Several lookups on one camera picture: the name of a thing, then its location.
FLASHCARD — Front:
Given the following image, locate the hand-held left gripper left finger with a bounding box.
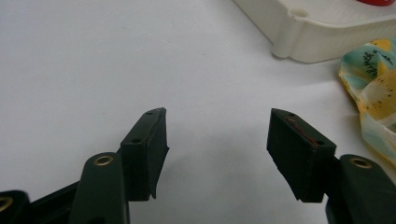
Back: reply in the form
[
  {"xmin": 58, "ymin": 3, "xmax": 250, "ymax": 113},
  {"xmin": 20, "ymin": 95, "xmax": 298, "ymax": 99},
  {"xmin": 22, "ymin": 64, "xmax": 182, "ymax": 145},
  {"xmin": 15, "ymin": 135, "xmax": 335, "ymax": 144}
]
[{"xmin": 120, "ymin": 106, "xmax": 171, "ymax": 203}]

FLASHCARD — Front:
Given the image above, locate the red round object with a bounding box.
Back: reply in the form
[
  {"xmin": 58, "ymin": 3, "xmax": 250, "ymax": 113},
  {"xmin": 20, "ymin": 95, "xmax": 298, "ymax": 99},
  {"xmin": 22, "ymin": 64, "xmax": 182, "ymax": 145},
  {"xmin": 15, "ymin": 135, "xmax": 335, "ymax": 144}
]
[{"xmin": 356, "ymin": 0, "xmax": 396, "ymax": 7}]

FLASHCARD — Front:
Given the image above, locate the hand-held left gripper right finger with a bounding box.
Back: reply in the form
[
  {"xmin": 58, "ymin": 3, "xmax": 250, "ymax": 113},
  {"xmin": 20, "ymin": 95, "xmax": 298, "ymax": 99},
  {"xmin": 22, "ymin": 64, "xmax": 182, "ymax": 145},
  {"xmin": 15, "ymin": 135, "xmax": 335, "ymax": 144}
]
[{"xmin": 266, "ymin": 107, "xmax": 338, "ymax": 203}]

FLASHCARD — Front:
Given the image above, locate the white plastic tray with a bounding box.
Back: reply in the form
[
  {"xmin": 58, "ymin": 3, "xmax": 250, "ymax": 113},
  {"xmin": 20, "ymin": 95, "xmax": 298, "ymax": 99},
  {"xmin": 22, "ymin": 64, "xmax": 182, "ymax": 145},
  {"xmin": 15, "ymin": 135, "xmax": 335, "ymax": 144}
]
[{"xmin": 231, "ymin": 0, "xmax": 396, "ymax": 64}]

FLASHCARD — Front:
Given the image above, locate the lemon print fabric bag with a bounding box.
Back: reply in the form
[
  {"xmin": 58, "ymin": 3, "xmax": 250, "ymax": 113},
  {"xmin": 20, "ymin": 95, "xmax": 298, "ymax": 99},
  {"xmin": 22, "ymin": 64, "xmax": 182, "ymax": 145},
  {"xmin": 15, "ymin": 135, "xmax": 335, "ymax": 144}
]
[{"xmin": 338, "ymin": 37, "xmax": 396, "ymax": 170}]

